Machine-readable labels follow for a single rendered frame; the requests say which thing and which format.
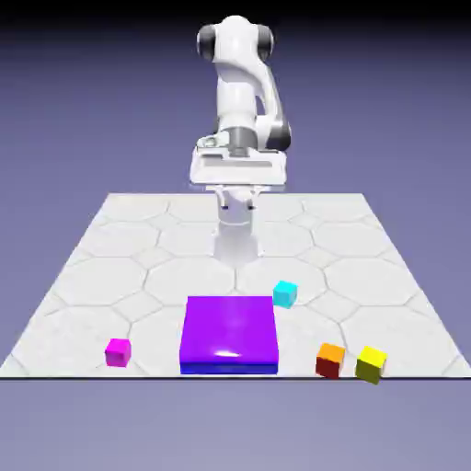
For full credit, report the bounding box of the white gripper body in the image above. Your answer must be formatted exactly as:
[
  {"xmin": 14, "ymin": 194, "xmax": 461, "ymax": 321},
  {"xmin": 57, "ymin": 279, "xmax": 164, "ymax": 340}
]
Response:
[{"xmin": 189, "ymin": 145, "xmax": 289, "ymax": 193}]

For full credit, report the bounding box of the small cyan cube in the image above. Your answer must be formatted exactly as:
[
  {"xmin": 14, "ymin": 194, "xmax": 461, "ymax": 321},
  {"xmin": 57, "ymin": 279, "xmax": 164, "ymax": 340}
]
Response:
[{"xmin": 271, "ymin": 280, "xmax": 299, "ymax": 310}]

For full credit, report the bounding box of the small orange cube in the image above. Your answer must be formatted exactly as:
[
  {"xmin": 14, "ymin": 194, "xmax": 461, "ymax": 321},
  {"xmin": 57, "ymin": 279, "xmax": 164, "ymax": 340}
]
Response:
[{"xmin": 315, "ymin": 342, "xmax": 347, "ymax": 381}]

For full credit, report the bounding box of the small magenta cube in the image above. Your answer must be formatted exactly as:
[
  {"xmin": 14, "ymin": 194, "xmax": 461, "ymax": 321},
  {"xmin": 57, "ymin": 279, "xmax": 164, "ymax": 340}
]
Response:
[{"xmin": 104, "ymin": 338, "xmax": 132, "ymax": 369}]

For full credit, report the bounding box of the small yellow cube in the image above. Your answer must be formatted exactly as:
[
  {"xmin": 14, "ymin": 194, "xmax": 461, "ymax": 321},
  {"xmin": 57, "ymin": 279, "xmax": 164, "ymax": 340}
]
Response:
[{"xmin": 354, "ymin": 345, "xmax": 388, "ymax": 386}]

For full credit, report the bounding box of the large purple box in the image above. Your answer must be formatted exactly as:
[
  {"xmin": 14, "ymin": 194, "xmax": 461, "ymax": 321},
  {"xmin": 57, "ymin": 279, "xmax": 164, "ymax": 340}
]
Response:
[{"xmin": 178, "ymin": 295, "xmax": 280, "ymax": 376}]

